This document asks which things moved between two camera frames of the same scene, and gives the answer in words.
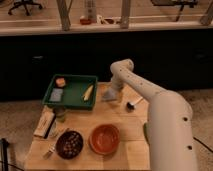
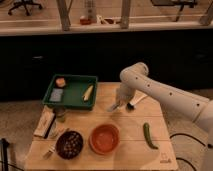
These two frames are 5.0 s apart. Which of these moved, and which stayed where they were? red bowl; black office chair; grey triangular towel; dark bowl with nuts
Moved: grey triangular towel
Stayed: black office chair; red bowl; dark bowl with nuts
